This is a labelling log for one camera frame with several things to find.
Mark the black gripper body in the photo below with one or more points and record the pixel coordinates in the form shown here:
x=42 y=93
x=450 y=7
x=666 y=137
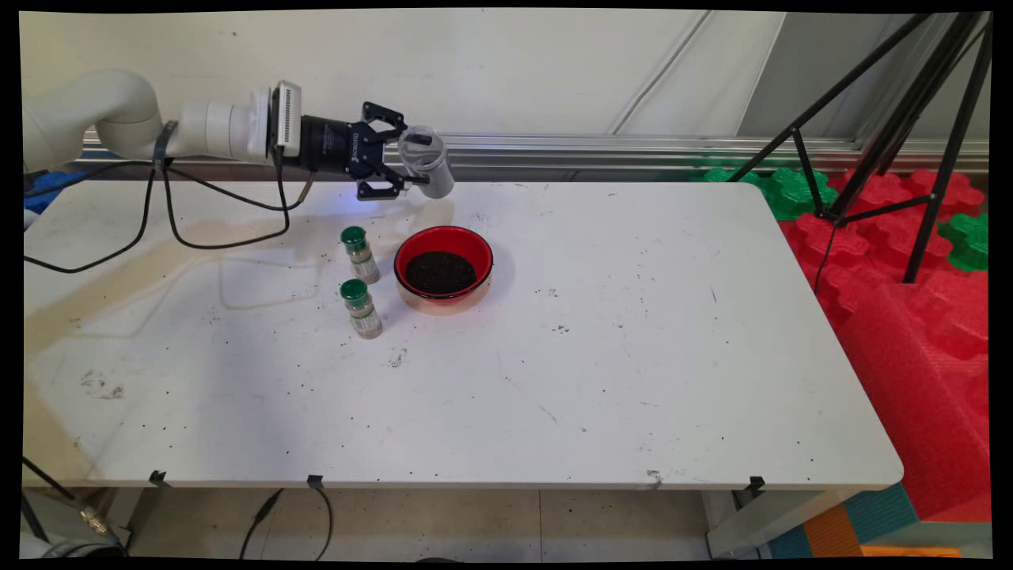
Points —
x=332 y=146

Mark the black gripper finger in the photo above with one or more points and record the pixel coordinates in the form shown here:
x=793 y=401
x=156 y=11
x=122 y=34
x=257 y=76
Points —
x=384 y=119
x=384 y=186

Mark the clear plastic jar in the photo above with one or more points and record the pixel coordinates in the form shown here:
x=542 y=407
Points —
x=435 y=170

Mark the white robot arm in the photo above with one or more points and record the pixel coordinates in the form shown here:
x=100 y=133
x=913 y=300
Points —
x=119 y=111

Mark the green cap spice bottle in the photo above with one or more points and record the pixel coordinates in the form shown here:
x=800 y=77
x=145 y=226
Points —
x=362 y=313
x=360 y=257

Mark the red bowl with black seeds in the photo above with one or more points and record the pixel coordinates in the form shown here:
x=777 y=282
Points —
x=467 y=245

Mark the blue foam piece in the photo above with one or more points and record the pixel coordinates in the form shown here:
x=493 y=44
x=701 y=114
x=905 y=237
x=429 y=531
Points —
x=47 y=190

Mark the green foam block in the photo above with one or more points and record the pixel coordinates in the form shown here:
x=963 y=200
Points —
x=724 y=176
x=969 y=241
x=783 y=198

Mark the grey table leg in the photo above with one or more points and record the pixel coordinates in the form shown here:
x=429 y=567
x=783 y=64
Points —
x=760 y=522
x=119 y=514

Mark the black tripod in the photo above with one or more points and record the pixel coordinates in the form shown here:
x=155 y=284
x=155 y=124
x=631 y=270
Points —
x=895 y=119

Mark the large red foam block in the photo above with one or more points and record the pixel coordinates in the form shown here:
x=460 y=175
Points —
x=910 y=396

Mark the orange foam floor tile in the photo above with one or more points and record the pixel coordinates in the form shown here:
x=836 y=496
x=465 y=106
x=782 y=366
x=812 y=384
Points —
x=835 y=534

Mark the teal foam floor tile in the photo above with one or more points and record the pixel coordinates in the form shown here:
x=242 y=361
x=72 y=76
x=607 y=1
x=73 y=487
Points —
x=886 y=507

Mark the orange foam floor strip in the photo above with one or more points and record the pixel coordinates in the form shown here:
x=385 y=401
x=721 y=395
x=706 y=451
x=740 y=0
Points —
x=910 y=552

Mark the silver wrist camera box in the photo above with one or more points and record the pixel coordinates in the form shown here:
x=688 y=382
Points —
x=287 y=119

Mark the white wall conduit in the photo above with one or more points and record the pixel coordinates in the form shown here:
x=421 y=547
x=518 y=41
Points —
x=661 y=75

